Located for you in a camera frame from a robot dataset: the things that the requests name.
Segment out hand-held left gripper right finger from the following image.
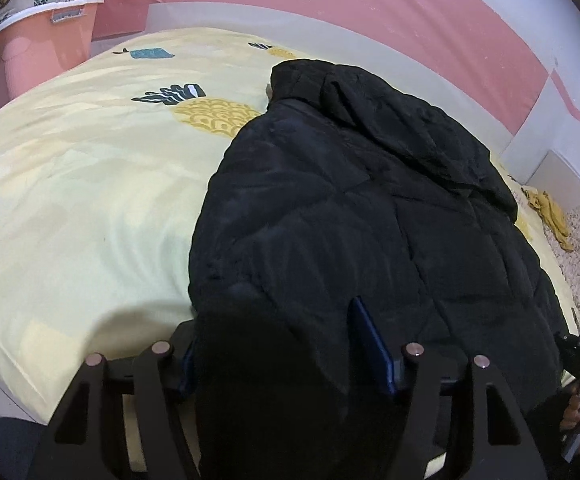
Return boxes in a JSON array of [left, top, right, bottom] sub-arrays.
[[349, 297, 546, 480]]

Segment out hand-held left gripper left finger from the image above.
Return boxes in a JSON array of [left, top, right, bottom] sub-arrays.
[[25, 319, 202, 480]]

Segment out black puffer jacket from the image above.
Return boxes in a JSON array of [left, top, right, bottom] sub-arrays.
[[188, 58, 578, 480]]

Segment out mustard yellow cloth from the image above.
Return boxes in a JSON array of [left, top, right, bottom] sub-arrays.
[[521, 187, 575, 252]]

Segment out person's dark trousers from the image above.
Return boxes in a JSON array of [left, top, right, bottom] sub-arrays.
[[0, 417, 46, 480]]

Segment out yellow pineapple print bed sheet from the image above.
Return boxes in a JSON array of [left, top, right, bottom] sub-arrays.
[[0, 27, 578, 467]]

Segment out pink plastic storage box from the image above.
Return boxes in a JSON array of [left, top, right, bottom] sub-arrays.
[[0, 0, 106, 103]]

